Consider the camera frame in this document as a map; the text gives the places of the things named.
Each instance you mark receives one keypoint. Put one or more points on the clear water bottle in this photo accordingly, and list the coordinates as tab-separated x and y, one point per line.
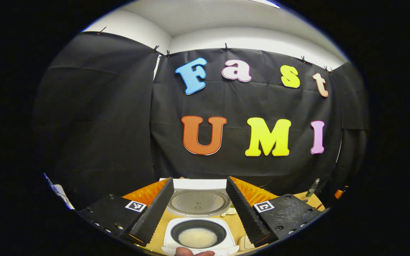
311	190

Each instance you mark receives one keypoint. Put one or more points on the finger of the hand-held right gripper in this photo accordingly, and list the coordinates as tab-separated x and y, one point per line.
339	193

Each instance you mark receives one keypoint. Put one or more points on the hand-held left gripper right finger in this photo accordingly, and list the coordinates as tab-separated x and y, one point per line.
242	209

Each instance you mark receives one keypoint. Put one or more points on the white rice cooker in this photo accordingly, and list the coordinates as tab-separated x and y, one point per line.
198	202

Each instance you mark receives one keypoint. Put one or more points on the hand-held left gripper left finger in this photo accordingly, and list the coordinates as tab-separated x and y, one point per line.
157	206

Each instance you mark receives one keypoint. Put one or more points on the black backdrop cloth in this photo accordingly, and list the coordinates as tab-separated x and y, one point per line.
119	124

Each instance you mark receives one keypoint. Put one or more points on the long ceiling light panel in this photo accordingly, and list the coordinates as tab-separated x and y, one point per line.
265	3

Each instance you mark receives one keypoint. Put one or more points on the computer monitor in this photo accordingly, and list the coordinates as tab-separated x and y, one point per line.
61	195

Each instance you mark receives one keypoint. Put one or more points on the row of small cloth clips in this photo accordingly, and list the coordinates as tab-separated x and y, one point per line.
226	46

